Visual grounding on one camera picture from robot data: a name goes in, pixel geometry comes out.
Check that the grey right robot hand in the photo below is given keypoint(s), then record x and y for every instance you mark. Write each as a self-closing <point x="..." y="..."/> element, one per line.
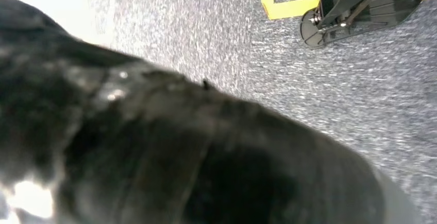
<point x="170" y="154"/>

